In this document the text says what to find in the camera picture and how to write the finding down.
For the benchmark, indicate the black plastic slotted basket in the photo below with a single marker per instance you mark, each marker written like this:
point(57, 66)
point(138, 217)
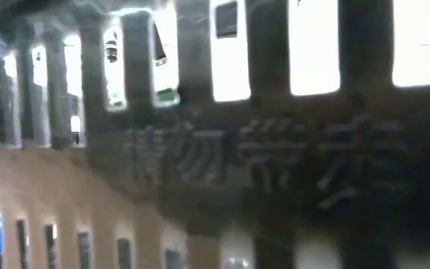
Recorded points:
point(274, 157)

